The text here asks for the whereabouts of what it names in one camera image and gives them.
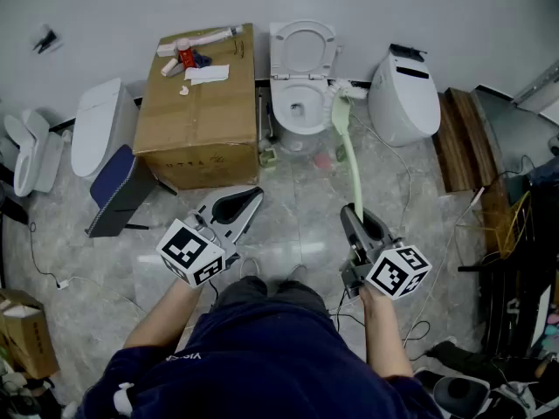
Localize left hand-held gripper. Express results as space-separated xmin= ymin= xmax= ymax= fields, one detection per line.
xmin=155 ymin=186 xmax=265 ymax=288

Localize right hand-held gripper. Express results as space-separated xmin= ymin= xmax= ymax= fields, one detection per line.
xmin=340 ymin=203 xmax=432 ymax=300

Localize green toilet brush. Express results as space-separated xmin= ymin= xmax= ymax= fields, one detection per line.
xmin=325 ymin=79 xmax=369 ymax=224

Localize white ceramic toilet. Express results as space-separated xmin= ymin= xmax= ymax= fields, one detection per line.
xmin=268 ymin=18 xmax=340 ymax=152

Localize person's left forearm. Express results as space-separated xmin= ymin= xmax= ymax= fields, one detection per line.
xmin=124 ymin=277 xmax=204 ymax=351

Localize person's right forearm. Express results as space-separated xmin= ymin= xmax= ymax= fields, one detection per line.
xmin=358 ymin=284 xmax=414 ymax=379

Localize white toilet on right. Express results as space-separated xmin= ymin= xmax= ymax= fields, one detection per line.
xmin=367 ymin=44 xmax=442 ymax=148

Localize white toilet on left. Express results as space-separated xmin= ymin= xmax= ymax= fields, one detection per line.
xmin=70 ymin=77 xmax=141 ymax=182

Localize white toilet with tank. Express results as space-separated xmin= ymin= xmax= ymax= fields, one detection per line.
xmin=0 ymin=109 xmax=65 ymax=198

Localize person's left grey shoe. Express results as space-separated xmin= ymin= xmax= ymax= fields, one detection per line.
xmin=238 ymin=258 xmax=261 ymax=279

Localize person's grey shoe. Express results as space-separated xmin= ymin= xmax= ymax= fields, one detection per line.
xmin=238 ymin=258 xmax=261 ymax=279
xmin=283 ymin=264 xmax=309 ymax=285

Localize person's dark trousers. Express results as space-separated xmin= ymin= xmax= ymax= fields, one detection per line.
xmin=211 ymin=275 xmax=328 ymax=318

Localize person's right grey shoe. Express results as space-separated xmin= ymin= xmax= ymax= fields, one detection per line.
xmin=283 ymin=264 xmax=309 ymax=285

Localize large cardboard box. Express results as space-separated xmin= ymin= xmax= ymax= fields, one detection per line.
xmin=133 ymin=23 xmax=261 ymax=190

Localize dark blue chair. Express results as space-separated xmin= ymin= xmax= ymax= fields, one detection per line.
xmin=85 ymin=144 xmax=178 ymax=238

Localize stack of wooden planks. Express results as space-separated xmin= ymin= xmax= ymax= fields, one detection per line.
xmin=431 ymin=86 xmax=514 ymax=252

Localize white paper sheet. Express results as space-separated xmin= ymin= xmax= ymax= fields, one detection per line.
xmin=183 ymin=64 xmax=231 ymax=86

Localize black metal rack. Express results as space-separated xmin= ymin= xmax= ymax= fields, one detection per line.
xmin=457 ymin=176 xmax=559 ymax=361

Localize red bottle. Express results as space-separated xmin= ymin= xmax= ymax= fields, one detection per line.
xmin=176 ymin=39 xmax=198 ymax=69

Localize grey panel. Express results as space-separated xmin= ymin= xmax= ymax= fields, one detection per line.
xmin=474 ymin=84 xmax=559 ymax=178

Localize long wrapped pink roll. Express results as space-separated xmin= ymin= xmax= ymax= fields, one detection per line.
xmin=174 ymin=24 xmax=244 ymax=48

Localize small cardboard box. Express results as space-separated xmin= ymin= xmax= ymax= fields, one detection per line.
xmin=0 ymin=288 xmax=60 ymax=381

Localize white cable with adapter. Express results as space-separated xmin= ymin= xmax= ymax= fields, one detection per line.
xmin=404 ymin=185 xmax=487 ymax=348

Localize black cable with white plug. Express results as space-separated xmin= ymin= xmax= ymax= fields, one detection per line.
xmin=28 ymin=223 xmax=72 ymax=291

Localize black wall bracket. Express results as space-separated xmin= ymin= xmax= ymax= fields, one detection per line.
xmin=32 ymin=24 xmax=60 ymax=55

